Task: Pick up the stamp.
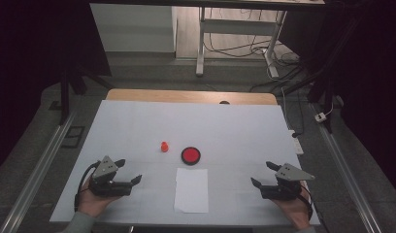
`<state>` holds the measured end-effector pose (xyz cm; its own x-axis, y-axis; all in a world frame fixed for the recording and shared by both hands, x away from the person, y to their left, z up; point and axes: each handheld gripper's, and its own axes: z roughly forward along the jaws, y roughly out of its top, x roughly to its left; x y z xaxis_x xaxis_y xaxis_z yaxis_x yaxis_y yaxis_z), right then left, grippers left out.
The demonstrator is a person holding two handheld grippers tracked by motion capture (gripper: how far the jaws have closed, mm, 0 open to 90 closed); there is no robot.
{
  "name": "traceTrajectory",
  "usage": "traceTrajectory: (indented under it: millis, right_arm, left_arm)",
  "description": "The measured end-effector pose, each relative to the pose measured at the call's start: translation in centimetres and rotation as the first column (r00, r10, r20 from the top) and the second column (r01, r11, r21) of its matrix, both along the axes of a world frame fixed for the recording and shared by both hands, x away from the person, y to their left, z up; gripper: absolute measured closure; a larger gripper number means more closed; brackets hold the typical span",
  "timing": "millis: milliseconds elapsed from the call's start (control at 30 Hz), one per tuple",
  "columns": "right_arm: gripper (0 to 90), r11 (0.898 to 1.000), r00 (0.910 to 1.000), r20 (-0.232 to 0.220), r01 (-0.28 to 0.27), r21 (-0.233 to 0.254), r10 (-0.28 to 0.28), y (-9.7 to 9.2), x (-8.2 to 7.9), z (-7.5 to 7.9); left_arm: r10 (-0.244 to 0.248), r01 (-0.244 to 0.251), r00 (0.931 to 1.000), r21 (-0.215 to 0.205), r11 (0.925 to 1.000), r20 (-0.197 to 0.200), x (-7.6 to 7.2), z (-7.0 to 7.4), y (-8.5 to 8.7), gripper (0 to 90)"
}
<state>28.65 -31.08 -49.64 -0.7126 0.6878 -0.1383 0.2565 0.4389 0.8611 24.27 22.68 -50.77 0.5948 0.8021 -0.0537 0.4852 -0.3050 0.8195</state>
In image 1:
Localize dark floor socket plate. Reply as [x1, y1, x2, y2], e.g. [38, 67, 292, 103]
[60, 125, 86, 150]

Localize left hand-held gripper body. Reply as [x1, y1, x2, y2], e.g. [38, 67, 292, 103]
[88, 155, 135, 198]

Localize dark curtain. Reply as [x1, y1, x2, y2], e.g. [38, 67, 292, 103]
[0, 0, 113, 178]
[278, 0, 396, 198]

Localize black floor cables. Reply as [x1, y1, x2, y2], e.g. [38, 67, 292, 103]
[204, 8, 304, 93]

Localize white power strip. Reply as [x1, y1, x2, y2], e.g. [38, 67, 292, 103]
[290, 129, 305, 155]

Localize white paper sheet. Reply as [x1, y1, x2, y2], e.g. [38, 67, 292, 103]
[173, 167, 210, 215]

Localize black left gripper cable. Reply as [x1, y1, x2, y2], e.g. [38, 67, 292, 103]
[74, 160, 102, 213]

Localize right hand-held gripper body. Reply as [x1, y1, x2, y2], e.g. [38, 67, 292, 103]
[259, 162, 316, 201]

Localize person's right hand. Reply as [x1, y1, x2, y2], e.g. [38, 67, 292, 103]
[272, 181, 313, 230]

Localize white partition panel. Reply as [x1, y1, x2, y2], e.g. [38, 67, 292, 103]
[89, 3, 178, 53]

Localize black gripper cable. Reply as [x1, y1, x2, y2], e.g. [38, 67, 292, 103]
[299, 183, 314, 221]
[74, 160, 102, 213]

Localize aluminium floor rail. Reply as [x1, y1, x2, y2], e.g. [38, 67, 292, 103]
[311, 103, 383, 233]
[0, 110, 78, 233]

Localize black metal stand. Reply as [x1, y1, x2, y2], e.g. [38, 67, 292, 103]
[57, 57, 116, 126]
[277, 61, 337, 134]

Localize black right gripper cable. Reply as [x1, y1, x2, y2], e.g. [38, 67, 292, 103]
[299, 183, 314, 221]

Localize person's left hand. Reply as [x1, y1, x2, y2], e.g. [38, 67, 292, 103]
[77, 177, 122, 217]

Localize round red ink pad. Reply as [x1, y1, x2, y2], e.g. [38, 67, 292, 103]
[181, 146, 202, 166]

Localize white desk frame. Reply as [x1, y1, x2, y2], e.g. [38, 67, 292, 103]
[88, 0, 326, 79]

